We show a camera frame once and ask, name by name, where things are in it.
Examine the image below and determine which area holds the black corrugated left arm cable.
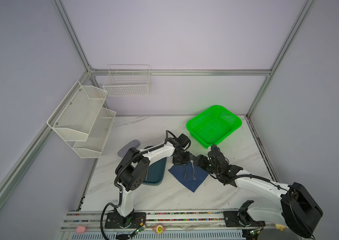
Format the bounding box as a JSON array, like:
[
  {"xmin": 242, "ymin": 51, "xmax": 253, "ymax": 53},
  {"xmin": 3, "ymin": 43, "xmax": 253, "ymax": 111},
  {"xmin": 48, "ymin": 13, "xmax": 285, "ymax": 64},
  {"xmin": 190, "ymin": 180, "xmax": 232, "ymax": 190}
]
[{"xmin": 100, "ymin": 130, "xmax": 177, "ymax": 240}]

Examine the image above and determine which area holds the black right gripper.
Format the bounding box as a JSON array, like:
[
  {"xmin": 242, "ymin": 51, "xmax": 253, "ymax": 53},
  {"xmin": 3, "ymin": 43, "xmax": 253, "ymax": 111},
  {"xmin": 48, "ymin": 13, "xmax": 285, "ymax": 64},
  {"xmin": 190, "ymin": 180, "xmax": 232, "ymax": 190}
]
[{"xmin": 191, "ymin": 154, "xmax": 220, "ymax": 176}]

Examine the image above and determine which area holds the silver metal fork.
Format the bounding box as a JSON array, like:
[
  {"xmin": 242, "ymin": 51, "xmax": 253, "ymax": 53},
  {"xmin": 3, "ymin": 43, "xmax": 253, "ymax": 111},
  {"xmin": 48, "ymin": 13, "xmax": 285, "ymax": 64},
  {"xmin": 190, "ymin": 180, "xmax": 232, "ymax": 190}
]
[{"xmin": 190, "ymin": 160, "xmax": 196, "ymax": 181}]

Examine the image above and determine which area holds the white wire wall basket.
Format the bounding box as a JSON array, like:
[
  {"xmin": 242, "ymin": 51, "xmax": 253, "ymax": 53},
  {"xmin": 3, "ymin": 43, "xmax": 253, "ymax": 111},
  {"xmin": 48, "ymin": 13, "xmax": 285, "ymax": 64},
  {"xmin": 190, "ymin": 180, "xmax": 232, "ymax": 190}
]
[{"xmin": 103, "ymin": 65, "xmax": 151, "ymax": 97}]

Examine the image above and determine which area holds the green perforated plastic basket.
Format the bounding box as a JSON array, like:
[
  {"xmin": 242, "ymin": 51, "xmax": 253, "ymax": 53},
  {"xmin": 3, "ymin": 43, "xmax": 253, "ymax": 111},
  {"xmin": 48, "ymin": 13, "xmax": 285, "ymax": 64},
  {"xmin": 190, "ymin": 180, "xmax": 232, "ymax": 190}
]
[{"xmin": 186, "ymin": 105, "xmax": 242, "ymax": 149}]

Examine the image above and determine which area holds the grey oval stone pad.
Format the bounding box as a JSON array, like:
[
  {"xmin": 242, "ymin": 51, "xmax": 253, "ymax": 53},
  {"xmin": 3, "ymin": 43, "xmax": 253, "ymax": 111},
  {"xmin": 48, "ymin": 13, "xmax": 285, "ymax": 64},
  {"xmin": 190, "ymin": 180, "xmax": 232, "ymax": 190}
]
[{"xmin": 117, "ymin": 140, "xmax": 140, "ymax": 158}]

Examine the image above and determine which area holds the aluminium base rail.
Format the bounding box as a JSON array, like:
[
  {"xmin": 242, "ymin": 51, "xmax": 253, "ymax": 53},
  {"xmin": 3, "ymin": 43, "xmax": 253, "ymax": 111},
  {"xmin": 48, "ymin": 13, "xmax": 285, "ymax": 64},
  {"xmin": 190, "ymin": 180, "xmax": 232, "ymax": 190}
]
[{"xmin": 57, "ymin": 210, "xmax": 301, "ymax": 240}]

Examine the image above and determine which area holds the white mesh two-tier shelf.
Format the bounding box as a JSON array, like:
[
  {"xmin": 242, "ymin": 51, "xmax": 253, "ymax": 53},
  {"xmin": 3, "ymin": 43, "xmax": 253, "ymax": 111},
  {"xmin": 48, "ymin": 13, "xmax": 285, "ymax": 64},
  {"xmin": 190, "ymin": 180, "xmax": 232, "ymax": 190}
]
[{"xmin": 47, "ymin": 82, "xmax": 116, "ymax": 159}]

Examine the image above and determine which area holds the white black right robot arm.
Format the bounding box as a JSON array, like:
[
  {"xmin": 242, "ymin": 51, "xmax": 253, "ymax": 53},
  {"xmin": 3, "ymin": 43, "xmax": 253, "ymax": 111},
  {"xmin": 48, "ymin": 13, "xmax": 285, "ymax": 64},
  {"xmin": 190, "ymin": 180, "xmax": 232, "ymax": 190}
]
[{"xmin": 193, "ymin": 145, "xmax": 323, "ymax": 239}]

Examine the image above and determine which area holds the silver metal knife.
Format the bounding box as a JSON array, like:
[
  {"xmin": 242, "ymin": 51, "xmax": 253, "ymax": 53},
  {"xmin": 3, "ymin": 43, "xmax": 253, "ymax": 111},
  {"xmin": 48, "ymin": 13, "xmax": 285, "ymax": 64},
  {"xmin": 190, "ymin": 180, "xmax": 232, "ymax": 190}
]
[{"xmin": 184, "ymin": 164, "xmax": 187, "ymax": 179}]

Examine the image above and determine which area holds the pink green round toy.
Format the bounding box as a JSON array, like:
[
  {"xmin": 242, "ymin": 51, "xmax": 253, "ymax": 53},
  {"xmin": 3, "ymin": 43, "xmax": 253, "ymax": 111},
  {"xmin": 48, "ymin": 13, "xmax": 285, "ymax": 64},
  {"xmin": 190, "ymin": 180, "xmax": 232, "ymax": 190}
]
[{"xmin": 153, "ymin": 225, "xmax": 166, "ymax": 234}]

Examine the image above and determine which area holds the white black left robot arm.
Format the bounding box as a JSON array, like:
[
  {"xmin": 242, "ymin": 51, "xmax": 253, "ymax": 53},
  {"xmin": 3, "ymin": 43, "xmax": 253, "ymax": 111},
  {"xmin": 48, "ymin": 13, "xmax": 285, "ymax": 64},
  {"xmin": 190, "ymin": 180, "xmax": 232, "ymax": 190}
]
[{"xmin": 114, "ymin": 141, "xmax": 191, "ymax": 218}]

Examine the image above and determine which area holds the pink small toy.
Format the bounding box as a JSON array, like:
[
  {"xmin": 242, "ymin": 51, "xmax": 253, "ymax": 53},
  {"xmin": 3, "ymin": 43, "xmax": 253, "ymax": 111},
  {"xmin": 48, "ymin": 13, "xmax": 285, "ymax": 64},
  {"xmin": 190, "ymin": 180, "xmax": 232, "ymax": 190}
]
[{"xmin": 76, "ymin": 226, "xmax": 86, "ymax": 234}]

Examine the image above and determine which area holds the dark blue paper napkin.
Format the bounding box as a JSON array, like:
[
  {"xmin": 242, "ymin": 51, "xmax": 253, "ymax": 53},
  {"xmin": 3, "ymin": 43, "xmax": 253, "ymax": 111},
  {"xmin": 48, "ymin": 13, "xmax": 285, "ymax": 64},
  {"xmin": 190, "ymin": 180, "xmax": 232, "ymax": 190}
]
[{"xmin": 169, "ymin": 163, "xmax": 209, "ymax": 193}]

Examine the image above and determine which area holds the teal plastic utensil tray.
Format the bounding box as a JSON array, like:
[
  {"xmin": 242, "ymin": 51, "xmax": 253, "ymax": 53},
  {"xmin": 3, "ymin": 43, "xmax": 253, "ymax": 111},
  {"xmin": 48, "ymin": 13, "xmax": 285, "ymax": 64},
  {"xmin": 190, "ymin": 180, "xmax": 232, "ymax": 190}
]
[{"xmin": 143, "ymin": 158, "xmax": 167, "ymax": 186}]

